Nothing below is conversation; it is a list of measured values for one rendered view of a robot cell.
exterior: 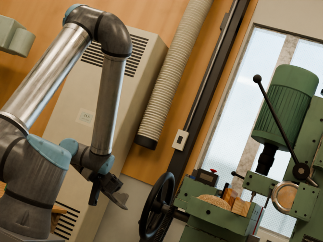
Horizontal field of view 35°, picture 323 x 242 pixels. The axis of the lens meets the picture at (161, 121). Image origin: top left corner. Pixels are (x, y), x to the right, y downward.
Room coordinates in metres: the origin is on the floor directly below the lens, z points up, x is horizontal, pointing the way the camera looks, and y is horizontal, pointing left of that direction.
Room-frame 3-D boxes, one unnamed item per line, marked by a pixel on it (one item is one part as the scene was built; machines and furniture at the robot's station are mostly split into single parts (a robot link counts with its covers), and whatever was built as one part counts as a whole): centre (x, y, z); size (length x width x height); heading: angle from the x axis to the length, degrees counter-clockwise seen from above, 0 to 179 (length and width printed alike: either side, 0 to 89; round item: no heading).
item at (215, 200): (1.73, -0.27, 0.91); 0.12 x 0.09 x 0.03; 72
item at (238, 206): (1.83, -0.40, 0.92); 0.55 x 0.02 x 0.04; 162
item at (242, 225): (1.97, -0.33, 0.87); 0.61 x 0.30 x 0.06; 162
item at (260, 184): (1.94, -0.45, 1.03); 0.14 x 0.07 x 0.09; 72
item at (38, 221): (1.56, 0.28, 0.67); 0.19 x 0.19 x 0.10
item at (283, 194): (1.79, -0.52, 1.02); 0.12 x 0.03 x 0.12; 72
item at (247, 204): (1.94, -0.45, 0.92); 0.60 x 0.02 x 0.05; 162
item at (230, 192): (1.94, -0.36, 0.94); 0.20 x 0.02 x 0.08; 162
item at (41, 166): (1.56, 0.29, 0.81); 0.17 x 0.15 x 0.18; 76
